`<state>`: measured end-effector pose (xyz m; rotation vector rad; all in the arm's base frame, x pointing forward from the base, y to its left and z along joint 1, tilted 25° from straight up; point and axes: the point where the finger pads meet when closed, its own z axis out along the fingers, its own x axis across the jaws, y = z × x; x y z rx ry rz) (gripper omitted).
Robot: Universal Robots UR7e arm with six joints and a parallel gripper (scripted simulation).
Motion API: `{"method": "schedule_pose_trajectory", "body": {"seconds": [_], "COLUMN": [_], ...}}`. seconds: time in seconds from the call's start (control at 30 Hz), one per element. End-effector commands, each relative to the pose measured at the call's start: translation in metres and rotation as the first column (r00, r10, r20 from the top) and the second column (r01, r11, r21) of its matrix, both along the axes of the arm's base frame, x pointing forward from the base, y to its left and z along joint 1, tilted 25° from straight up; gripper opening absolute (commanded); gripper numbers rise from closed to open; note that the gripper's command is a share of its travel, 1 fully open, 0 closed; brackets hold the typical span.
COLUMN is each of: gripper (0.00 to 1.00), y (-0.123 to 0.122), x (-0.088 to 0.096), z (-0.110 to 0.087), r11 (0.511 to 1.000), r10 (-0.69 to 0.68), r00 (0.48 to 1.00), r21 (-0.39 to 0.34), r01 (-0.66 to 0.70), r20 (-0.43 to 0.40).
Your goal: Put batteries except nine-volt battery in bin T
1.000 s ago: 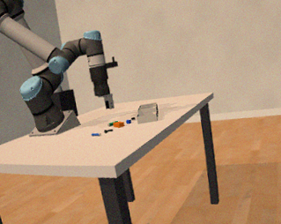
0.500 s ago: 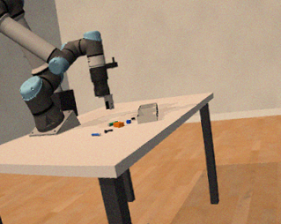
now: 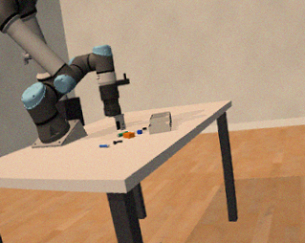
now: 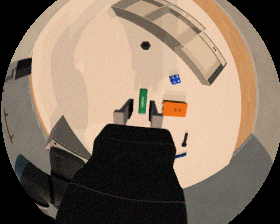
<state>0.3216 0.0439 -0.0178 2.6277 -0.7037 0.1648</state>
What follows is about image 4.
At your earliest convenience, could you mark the green cylinder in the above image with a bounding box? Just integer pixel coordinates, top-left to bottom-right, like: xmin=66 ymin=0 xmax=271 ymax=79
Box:
xmin=138 ymin=88 xmax=148 ymax=115

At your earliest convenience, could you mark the orange rectangular block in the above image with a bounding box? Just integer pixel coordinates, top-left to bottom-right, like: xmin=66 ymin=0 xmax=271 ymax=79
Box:
xmin=161 ymin=100 xmax=188 ymax=117

